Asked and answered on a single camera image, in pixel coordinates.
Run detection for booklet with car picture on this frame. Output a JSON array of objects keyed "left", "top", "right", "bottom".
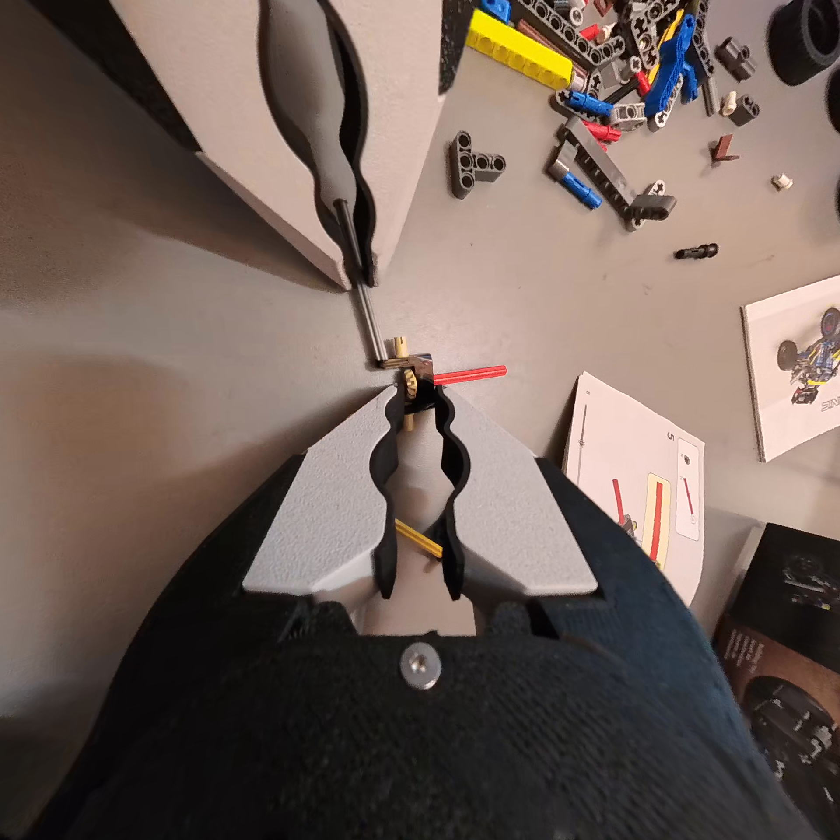
[{"left": 740, "top": 276, "right": 840, "bottom": 463}]

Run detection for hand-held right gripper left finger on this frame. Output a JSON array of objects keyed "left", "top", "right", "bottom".
[{"left": 241, "top": 385, "right": 406, "bottom": 636}]

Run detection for black connector with white pin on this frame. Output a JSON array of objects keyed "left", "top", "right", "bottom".
[{"left": 720, "top": 91, "right": 761, "bottom": 127}]

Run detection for pile of mixed lego pieces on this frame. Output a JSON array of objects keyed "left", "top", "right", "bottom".
[{"left": 479, "top": 0, "right": 719, "bottom": 142}]

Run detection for yellow axle with grey beam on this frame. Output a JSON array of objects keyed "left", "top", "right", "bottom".
[{"left": 394, "top": 518, "right": 445, "bottom": 560}]

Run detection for grey lego beam with blue pin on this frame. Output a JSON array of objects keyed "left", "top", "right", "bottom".
[{"left": 545, "top": 117, "right": 678, "bottom": 234}]

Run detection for black lego frame with gear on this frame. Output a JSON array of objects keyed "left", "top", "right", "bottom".
[{"left": 377, "top": 336, "right": 509, "bottom": 432}]

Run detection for dark grey T-shaped lego beam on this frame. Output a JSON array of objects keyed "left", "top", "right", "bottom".
[{"left": 448, "top": 130, "right": 508, "bottom": 200}]

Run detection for open instruction booklet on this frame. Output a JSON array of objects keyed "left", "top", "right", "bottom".
[{"left": 563, "top": 371, "right": 706, "bottom": 608}]

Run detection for black lego set box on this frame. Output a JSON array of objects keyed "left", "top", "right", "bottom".
[{"left": 712, "top": 521, "right": 840, "bottom": 840}]

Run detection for yellow lego brick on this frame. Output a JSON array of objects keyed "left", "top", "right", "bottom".
[{"left": 465, "top": 8, "right": 573, "bottom": 91}]

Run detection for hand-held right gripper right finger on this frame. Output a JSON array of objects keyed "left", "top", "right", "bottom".
[{"left": 433, "top": 386, "right": 599, "bottom": 634}]

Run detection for black lego connector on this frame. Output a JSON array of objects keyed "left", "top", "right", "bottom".
[{"left": 714, "top": 36, "right": 753, "bottom": 81}]

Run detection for dark grey lego axle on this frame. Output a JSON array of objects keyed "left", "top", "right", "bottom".
[{"left": 333, "top": 199, "right": 389, "bottom": 366}]

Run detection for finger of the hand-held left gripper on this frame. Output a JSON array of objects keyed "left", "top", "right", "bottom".
[
  {"left": 317, "top": 0, "right": 450, "bottom": 288},
  {"left": 108, "top": 0, "right": 360, "bottom": 291}
]

